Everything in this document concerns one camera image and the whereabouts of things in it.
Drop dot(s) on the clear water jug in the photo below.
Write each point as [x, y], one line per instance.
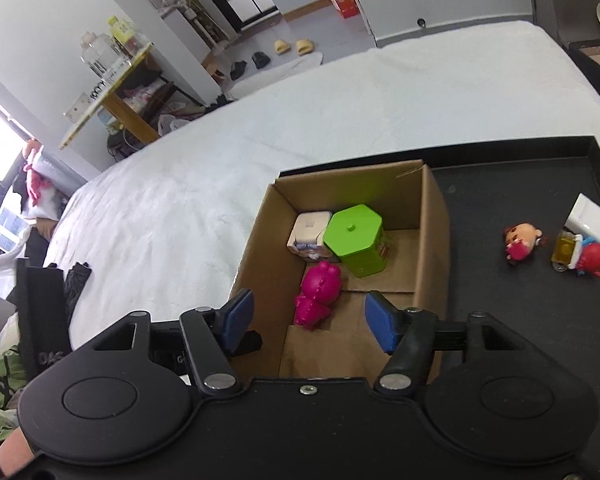
[100, 55]

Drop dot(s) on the small white box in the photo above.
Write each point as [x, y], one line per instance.
[587, 217]

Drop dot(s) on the red cartoon figure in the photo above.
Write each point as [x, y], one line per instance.
[592, 258]

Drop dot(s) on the black tray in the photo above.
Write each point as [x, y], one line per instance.
[520, 320]

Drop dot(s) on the small doll figure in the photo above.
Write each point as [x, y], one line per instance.
[520, 241]

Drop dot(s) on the black claw hair clip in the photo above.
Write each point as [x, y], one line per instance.
[96, 90]

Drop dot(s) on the round table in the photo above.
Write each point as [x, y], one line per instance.
[130, 121]

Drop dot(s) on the pink plush toy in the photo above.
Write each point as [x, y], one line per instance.
[35, 185]

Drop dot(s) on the yellow slipper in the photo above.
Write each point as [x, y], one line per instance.
[304, 46]
[283, 46]

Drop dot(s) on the yellow-green drink bottle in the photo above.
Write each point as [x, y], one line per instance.
[121, 32]

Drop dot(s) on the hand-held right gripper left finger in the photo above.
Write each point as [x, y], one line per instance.
[237, 320]

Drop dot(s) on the green hexagonal container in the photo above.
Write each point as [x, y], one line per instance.
[352, 230]

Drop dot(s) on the pink pig toy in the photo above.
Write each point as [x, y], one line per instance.
[317, 291]

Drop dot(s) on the white round container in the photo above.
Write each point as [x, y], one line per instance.
[80, 106]

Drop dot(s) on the white water pipes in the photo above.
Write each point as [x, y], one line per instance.
[187, 15]

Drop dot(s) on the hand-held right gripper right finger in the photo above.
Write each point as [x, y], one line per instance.
[380, 320]

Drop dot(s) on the person's left forearm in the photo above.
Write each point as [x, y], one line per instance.
[0, 395]

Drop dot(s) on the black slipper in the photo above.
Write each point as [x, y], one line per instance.
[261, 60]
[238, 70]

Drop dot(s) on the black cloth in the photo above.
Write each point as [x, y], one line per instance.
[77, 287]

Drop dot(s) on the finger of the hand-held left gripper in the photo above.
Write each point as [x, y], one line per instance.
[252, 344]

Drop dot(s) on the white cube toy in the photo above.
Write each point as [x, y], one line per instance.
[307, 227]

